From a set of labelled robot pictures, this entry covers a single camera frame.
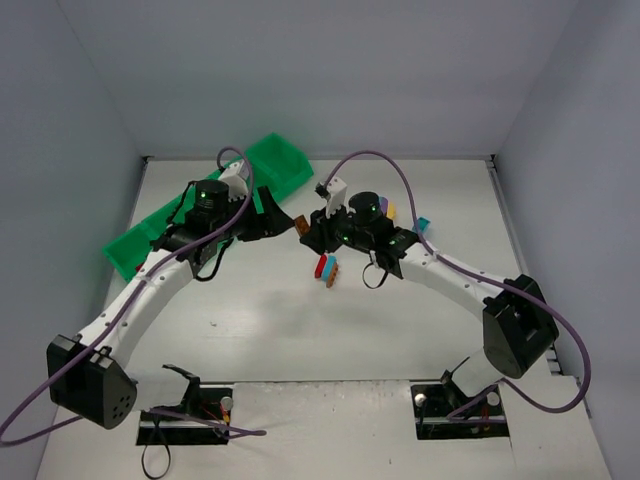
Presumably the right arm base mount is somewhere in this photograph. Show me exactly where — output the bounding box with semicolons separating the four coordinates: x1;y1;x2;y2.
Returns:
410;377;510;441

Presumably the green divided sorting tray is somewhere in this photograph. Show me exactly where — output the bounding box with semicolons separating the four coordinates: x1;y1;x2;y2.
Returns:
102;131;315;281

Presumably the purple cable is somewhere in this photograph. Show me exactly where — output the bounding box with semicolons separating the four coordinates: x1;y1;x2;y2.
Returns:
0;145;267;447
327;150;594;424

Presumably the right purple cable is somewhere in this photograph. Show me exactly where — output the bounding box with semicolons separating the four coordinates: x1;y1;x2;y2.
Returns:
327;150;594;424

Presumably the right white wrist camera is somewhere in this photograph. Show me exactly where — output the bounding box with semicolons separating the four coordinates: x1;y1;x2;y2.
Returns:
315;177;347;218

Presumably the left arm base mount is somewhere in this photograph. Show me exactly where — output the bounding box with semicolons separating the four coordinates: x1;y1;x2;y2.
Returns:
136;364;235;476

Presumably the loose teal lego brick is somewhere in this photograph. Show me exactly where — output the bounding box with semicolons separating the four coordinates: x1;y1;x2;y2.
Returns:
412;216;430;234

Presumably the teal lego in stack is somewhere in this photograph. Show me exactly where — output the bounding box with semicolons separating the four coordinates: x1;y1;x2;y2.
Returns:
320;255;336;281

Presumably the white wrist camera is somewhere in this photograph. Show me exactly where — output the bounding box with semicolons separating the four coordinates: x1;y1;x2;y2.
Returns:
218;160;249;201
315;177;347;218

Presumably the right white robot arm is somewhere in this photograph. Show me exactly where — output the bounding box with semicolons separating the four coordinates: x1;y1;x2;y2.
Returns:
295;192;559;398

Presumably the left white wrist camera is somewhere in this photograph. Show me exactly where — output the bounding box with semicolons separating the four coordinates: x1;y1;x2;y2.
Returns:
218;160;249;201

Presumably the yellow rounded lego brick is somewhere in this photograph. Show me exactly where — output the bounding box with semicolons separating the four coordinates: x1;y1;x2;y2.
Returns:
386;203;397;220

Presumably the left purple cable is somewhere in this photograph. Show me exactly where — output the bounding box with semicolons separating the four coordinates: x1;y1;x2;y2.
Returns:
0;145;267;447

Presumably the brown lego plate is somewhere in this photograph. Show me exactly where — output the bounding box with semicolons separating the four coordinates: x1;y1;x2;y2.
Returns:
294;215;310;237

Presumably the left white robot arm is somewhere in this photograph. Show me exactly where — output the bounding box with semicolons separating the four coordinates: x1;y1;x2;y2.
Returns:
47;179;294;429

